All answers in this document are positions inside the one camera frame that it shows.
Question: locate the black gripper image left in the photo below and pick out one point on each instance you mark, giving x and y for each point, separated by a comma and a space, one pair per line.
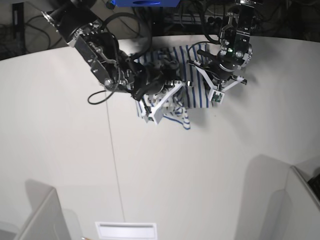
151, 80

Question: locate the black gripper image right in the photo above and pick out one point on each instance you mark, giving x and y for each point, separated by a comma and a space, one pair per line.
217, 75

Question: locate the blue white striped T-shirt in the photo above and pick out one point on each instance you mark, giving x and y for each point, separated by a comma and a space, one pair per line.
187, 97

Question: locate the blue box at top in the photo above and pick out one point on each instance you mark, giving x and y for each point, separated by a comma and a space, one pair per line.
145, 3

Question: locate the white partition panel right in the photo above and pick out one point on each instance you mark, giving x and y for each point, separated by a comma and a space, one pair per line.
293, 213

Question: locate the white partition panel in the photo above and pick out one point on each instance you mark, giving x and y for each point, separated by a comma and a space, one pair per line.
46, 221
293, 213

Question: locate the white partition panel left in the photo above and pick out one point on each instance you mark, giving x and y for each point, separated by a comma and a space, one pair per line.
46, 221

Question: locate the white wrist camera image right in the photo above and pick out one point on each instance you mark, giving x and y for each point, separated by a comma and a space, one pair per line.
217, 93

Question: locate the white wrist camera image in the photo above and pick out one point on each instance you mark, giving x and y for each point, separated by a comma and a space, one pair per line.
217, 93
162, 105

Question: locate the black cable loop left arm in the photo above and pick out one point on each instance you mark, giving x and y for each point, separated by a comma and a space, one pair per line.
202, 53

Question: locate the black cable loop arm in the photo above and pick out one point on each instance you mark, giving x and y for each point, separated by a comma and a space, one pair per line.
99, 97
202, 53

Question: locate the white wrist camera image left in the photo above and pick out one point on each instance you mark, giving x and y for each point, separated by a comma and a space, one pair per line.
162, 105

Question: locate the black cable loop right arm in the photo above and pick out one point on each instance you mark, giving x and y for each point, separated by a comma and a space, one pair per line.
99, 97

